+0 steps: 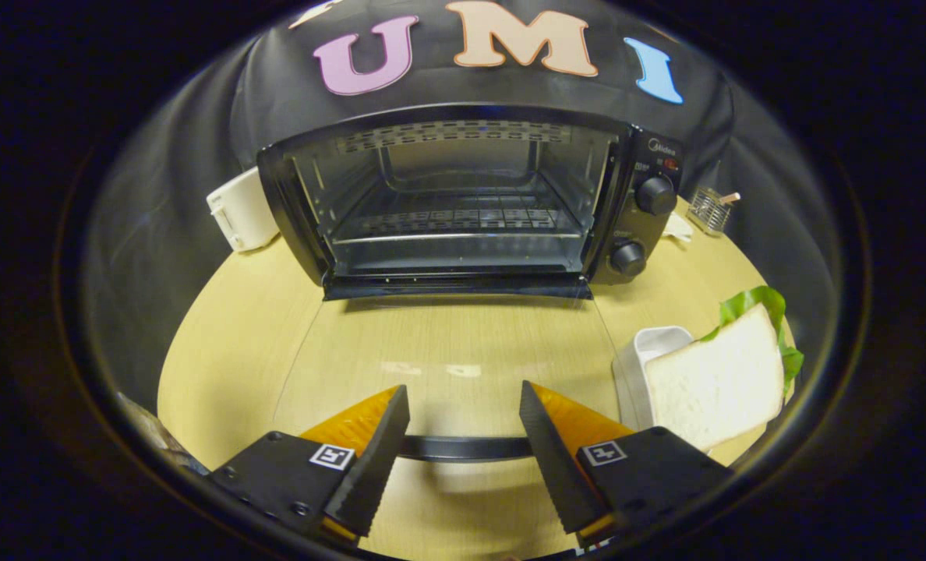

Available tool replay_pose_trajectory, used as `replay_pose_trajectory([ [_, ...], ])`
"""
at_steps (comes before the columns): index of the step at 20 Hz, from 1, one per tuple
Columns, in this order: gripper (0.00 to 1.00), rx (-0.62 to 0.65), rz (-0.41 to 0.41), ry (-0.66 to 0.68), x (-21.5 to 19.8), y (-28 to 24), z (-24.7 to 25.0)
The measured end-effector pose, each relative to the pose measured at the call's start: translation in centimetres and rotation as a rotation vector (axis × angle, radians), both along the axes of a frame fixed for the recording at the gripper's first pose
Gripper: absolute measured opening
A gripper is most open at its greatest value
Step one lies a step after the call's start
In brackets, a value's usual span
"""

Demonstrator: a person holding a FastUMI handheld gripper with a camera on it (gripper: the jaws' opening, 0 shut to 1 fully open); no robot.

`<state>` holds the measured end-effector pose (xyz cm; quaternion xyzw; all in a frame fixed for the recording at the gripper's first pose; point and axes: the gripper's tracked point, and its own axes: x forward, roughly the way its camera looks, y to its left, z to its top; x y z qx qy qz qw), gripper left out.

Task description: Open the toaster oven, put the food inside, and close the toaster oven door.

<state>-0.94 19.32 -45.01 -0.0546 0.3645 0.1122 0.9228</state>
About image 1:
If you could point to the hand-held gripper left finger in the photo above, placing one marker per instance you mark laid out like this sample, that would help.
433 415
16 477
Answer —
373 460

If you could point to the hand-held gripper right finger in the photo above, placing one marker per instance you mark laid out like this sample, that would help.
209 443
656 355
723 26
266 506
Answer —
553 460

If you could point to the lettuce sandwich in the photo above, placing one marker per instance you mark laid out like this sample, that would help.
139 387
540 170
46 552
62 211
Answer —
716 382

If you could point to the black toaster oven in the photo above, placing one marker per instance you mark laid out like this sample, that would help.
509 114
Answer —
650 226

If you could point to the white pop-up toaster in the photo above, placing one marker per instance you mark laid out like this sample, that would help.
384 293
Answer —
243 212

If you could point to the white rectangular dish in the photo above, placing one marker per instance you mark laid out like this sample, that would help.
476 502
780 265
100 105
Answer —
638 366

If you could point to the black backdrop cloth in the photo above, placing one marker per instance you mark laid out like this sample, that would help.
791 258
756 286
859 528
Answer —
159 195

